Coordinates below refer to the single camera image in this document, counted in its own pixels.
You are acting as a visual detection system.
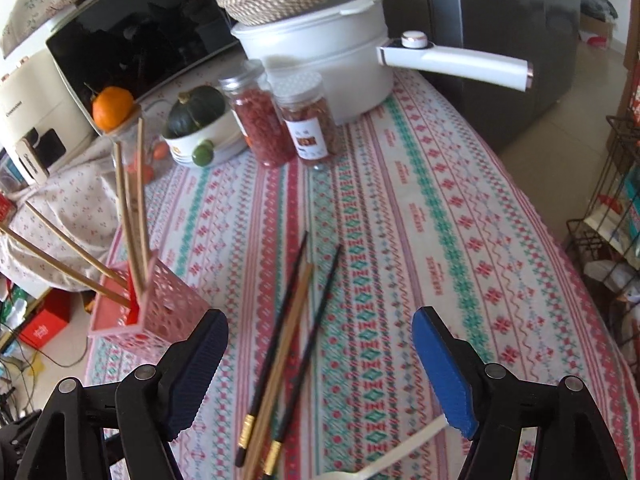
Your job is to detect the black microwave oven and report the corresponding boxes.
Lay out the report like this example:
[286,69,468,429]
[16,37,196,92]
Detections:
[45,0,242,137]

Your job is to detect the black chopstick gold band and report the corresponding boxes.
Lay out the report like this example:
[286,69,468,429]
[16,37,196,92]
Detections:
[261,244,343,477]
[234,231,309,467]

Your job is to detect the short jar with red label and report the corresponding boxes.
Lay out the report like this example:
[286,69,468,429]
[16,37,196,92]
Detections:
[272,71,344,172]

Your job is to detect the tall jar of red berries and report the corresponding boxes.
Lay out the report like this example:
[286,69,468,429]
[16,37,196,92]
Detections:
[218,59,297,169]

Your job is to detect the pink perforated plastic basket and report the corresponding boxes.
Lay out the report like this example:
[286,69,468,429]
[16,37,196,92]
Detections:
[88,249,212,362]

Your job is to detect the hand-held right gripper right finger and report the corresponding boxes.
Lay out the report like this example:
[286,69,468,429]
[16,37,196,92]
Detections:
[412,306,629,480]

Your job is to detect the clear jar of small oranges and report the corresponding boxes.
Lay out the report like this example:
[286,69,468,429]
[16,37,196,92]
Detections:
[109,104,172,182]

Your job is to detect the black wire rack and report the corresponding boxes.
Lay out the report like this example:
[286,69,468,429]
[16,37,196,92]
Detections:
[566,114,640,363]

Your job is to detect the patterned striped tablecloth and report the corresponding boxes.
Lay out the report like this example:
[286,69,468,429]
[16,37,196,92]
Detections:
[84,66,640,480]

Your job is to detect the red cardboard box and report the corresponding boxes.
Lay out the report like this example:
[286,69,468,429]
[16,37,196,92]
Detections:
[19,287,72,349]

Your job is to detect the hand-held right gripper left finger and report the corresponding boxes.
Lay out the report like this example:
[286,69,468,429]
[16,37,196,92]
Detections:
[15,309,229,480]

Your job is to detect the brown cardboard box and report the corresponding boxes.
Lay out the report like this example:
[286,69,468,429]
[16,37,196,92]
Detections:
[579,10,617,50]

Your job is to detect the grey refrigerator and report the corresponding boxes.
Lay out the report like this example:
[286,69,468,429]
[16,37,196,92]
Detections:
[419,0,584,152]

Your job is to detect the floral cover cloth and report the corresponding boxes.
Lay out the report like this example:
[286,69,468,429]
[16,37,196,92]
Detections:
[0,157,128,292]

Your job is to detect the wooden chopstick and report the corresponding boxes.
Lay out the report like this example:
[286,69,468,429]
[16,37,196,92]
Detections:
[25,202,127,290]
[0,224,132,307]
[114,141,146,307]
[242,263,315,480]
[136,117,150,282]

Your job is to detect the white electric cooking pot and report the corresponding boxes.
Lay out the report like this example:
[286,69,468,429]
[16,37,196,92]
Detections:
[230,0,535,127]

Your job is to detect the white plastic spoon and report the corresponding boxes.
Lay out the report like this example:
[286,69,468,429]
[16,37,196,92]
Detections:
[319,414,447,480]

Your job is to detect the dark green squash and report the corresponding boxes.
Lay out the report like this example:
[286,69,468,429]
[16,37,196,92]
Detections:
[166,85,227,139]

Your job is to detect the orange mandarin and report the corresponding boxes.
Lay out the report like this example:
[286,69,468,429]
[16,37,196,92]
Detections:
[84,82,137,132]

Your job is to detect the white air fryer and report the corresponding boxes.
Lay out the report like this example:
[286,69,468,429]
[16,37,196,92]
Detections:
[0,52,97,187]

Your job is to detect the dark cloth bundle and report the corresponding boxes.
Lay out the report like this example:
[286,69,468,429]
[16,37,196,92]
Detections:
[581,0,620,22]

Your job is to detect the stacked white bowls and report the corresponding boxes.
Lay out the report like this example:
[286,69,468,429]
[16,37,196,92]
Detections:
[161,110,249,169]

